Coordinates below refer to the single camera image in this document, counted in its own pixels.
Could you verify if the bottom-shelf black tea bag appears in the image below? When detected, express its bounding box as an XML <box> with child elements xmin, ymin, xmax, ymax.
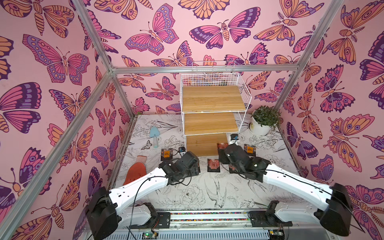
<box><xmin>217</xmin><ymin>143</ymin><xmax>229</xmax><ymax>150</ymax></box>
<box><xmin>207</xmin><ymin>159</ymin><xmax>221</xmax><ymax>173</ymax></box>

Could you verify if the orange jasmine tea bag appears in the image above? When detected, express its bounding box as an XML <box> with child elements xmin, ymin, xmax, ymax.
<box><xmin>244</xmin><ymin>144</ymin><xmax>257</xmax><ymax>157</ymax></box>
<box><xmin>161</xmin><ymin>148</ymin><xmax>173</xmax><ymax>161</ymax></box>

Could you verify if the middle-shelf black tea bag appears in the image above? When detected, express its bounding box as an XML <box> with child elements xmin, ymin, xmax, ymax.
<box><xmin>229</xmin><ymin>165</ymin><xmax>239</xmax><ymax>174</ymax></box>

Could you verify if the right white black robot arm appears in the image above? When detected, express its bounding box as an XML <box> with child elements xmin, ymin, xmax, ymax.
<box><xmin>224</xmin><ymin>144</ymin><xmax>353</xmax><ymax>237</ymax></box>

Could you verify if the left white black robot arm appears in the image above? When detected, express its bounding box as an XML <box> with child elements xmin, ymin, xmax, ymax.
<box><xmin>84</xmin><ymin>152</ymin><xmax>200</xmax><ymax>240</ymax></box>

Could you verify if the bottom wooden shelf board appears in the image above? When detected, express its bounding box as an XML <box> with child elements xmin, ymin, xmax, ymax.
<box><xmin>186</xmin><ymin>134</ymin><xmax>227</xmax><ymax>157</ymax></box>

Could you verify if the wooden shelf board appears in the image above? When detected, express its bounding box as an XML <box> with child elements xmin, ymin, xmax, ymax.
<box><xmin>184</xmin><ymin>113</ymin><xmax>239</xmax><ymax>136</ymax></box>
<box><xmin>181</xmin><ymin>86</ymin><xmax>251</xmax><ymax>113</ymax></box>
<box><xmin>186</xmin><ymin>134</ymin><xmax>227</xmax><ymax>157</ymax></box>

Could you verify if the middle wooden shelf board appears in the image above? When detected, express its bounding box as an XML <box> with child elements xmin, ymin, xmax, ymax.
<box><xmin>184</xmin><ymin>113</ymin><xmax>239</xmax><ymax>136</ymax></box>

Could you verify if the top wooden shelf board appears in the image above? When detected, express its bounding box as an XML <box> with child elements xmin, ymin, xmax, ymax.
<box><xmin>181</xmin><ymin>86</ymin><xmax>251</xmax><ymax>113</ymax></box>

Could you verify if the green potted plant white pot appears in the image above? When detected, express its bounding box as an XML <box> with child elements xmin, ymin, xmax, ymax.
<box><xmin>249</xmin><ymin>106</ymin><xmax>281</xmax><ymax>136</ymax></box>

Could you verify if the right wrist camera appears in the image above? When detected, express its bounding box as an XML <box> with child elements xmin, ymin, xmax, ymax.
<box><xmin>228</xmin><ymin>134</ymin><xmax>239</xmax><ymax>145</ymax></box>

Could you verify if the white wire shelf rack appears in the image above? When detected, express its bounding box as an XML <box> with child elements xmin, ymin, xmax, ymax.
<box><xmin>180</xmin><ymin>73</ymin><xmax>252</xmax><ymax>157</ymax></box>

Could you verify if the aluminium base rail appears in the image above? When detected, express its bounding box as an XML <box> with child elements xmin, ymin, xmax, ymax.
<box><xmin>96</xmin><ymin>210</ymin><xmax>340</xmax><ymax>240</ymax></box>

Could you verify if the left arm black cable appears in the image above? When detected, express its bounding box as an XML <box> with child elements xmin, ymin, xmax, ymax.
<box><xmin>86</xmin><ymin>148</ymin><xmax>193</xmax><ymax>240</ymax></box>

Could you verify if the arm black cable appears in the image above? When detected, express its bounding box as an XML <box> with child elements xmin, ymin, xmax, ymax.
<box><xmin>86</xmin><ymin>148</ymin><xmax>193</xmax><ymax>240</ymax></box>
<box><xmin>227</xmin><ymin>136</ymin><xmax>365</xmax><ymax>235</ymax></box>

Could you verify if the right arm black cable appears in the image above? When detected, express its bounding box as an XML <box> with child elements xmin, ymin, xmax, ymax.
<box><xmin>227</xmin><ymin>136</ymin><xmax>365</xmax><ymax>235</ymax></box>

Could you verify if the aluminium frame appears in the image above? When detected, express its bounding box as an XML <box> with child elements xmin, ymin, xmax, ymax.
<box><xmin>0</xmin><ymin>0</ymin><xmax>346</xmax><ymax>235</ymax></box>

